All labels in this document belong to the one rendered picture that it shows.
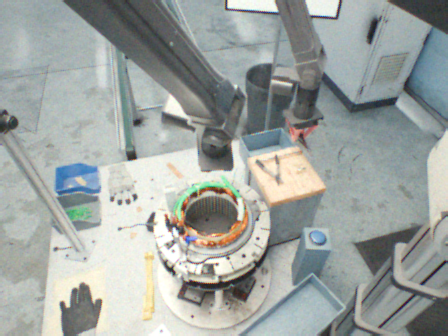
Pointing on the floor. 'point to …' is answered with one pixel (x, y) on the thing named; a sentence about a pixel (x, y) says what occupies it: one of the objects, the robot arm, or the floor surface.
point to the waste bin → (256, 114)
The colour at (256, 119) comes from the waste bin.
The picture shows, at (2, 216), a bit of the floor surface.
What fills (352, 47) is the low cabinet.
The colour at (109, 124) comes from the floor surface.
